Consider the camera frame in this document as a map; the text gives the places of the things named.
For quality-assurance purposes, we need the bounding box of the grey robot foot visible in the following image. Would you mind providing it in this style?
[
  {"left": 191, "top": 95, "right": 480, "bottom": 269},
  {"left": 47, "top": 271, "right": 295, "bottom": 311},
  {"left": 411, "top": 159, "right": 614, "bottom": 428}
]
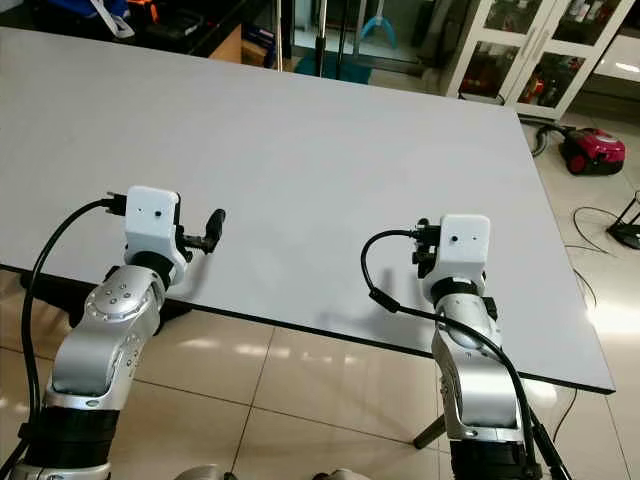
[
  {"left": 174, "top": 464, "right": 227, "bottom": 480},
  {"left": 308, "top": 469, "right": 367, "bottom": 480}
]

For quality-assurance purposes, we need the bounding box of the thin black floor cable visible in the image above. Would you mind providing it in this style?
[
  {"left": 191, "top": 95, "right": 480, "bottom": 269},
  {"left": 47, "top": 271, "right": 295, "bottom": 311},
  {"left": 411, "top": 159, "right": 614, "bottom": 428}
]
[{"left": 564, "top": 204, "right": 623, "bottom": 311}]

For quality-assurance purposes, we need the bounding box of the white glass-door cabinet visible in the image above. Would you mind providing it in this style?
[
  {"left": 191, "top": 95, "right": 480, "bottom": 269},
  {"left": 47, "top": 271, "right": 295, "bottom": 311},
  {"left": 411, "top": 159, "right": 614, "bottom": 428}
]
[{"left": 444, "top": 0, "right": 640, "bottom": 123}]

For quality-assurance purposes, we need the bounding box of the black floor stand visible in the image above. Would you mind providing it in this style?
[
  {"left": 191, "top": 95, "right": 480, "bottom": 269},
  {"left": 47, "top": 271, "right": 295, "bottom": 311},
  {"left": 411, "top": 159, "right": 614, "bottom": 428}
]
[{"left": 604, "top": 188, "right": 640, "bottom": 251}]

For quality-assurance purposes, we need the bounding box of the black workbench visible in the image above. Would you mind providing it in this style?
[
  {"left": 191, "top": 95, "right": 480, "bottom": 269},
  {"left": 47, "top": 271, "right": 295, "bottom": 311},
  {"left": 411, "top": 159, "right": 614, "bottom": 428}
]
[{"left": 50, "top": 0, "right": 273, "bottom": 61}]

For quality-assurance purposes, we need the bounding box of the metal stand pole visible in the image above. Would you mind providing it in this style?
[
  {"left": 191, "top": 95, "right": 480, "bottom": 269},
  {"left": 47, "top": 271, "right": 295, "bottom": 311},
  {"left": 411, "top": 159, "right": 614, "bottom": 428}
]
[{"left": 272, "top": 0, "right": 285, "bottom": 73}]

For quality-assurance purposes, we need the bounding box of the red vacuum cleaner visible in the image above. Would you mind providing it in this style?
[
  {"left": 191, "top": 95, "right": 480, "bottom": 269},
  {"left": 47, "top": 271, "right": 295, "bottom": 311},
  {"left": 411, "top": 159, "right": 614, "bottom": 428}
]
[{"left": 523, "top": 118, "right": 627, "bottom": 177}]

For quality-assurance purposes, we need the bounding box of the grey left robot foot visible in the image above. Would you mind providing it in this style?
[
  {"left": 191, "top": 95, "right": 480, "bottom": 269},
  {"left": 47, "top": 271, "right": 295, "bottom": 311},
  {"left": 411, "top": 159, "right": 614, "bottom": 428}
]
[{"left": 174, "top": 464, "right": 227, "bottom": 480}]

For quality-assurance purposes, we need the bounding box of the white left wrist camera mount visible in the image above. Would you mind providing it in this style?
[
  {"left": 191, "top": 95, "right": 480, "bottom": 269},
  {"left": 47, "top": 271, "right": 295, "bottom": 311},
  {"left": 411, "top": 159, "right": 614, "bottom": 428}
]
[{"left": 125, "top": 186, "right": 183, "bottom": 263}]

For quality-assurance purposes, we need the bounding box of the white tool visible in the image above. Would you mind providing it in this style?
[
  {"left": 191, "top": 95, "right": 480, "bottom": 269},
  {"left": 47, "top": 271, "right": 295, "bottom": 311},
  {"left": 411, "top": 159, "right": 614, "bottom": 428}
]
[{"left": 88, "top": 0, "right": 137, "bottom": 41}]

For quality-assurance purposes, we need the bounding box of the orange black tool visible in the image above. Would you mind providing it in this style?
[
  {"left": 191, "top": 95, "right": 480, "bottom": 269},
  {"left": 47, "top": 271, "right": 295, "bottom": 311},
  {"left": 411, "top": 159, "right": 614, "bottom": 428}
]
[{"left": 128, "top": 0, "right": 161, "bottom": 25}]

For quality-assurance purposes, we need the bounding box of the blue curved hanger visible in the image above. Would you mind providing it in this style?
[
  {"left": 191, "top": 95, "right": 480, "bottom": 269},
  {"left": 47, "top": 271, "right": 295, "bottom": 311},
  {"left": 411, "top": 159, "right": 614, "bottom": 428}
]
[{"left": 358, "top": 12, "right": 398, "bottom": 51}]

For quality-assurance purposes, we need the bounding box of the dark stand pole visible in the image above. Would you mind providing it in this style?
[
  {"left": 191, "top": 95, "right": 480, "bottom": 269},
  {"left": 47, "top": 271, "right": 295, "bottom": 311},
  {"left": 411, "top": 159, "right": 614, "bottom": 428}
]
[{"left": 313, "top": 0, "right": 332, "bottom": 79}]

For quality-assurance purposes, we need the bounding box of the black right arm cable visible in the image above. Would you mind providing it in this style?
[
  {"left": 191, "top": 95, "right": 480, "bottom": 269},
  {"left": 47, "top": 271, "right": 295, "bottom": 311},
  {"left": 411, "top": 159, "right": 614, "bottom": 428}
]
[{"left": 361, "top": 229, "right": 547, "bottom": 471}]

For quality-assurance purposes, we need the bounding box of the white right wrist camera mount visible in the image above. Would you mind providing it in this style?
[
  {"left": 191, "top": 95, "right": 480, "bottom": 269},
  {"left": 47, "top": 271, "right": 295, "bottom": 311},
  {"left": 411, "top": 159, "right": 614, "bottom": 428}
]
[{"left": 436, "top": 213, "right": 492, "bottom": 284}]

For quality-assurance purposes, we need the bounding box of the grey right robot foot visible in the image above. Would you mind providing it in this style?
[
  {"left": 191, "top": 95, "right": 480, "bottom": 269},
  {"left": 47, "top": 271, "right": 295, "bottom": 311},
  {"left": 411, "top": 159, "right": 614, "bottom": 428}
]
[{"left": 308, "top": 469, "right": 367, "bottom": 480}]

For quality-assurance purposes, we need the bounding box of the slanted dark table leg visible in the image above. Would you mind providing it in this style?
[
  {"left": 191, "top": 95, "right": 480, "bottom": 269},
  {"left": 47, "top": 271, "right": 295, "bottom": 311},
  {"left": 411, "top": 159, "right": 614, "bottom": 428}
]
[{"left": 412, "top": 414, "right": 448, "bottom": 450}]

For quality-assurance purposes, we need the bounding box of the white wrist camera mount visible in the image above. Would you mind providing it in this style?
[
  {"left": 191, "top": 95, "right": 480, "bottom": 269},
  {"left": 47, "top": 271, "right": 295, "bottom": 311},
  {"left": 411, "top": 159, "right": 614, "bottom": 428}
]
[
  {"left": 125, "top": 186, "right": 183, "bottom": 263},
  {"left": 436, "top": 213, "right": 492, "bottom": 284}
]

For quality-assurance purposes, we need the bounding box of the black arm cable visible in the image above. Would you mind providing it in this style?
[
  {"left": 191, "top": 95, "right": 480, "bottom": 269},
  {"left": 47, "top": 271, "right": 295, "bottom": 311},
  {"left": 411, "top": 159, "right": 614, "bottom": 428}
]
[
  {"left": 361, "top": 229, "right": 547, "bottom": 471},
  {"left": 26, "top": 194, "right": 129, "bottom": 446}
]

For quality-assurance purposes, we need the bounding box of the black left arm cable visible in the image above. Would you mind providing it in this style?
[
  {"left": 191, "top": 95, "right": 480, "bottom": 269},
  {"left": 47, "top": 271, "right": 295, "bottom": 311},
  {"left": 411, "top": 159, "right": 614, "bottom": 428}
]
[{"left": 26, "top": 194, "right": 129, "bottom": 446}]

